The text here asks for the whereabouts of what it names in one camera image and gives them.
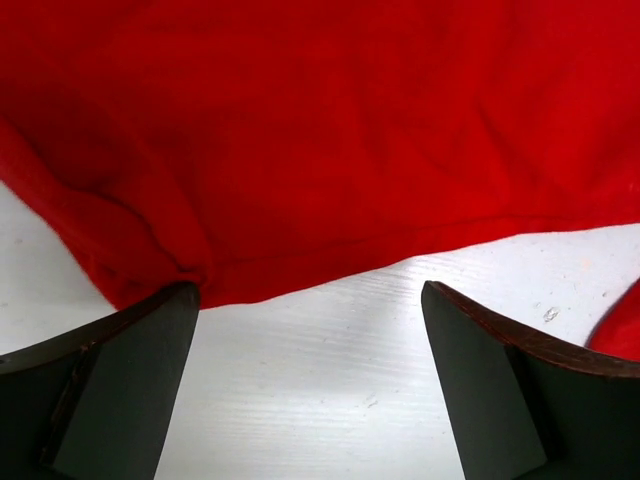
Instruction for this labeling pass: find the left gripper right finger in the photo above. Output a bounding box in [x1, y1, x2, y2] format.
[421, 281, 639, 479]

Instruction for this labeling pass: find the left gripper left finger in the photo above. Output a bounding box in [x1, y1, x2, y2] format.
[1, 283, 200, 480]

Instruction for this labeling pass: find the red t shirt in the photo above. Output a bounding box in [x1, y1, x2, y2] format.
[0, 0, 640, 363]

